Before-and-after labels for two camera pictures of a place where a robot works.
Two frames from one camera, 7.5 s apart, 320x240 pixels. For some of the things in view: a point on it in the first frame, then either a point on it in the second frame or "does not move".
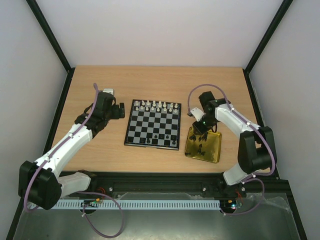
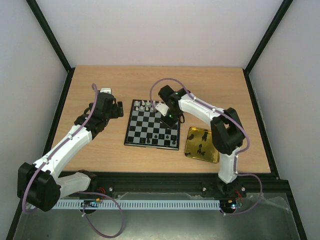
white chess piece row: x=158 y=106 does not move
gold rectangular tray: x=209 y=150 does not move
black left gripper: x=117 y=115 does not move
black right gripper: x=198 y=128 → x=170 y=121
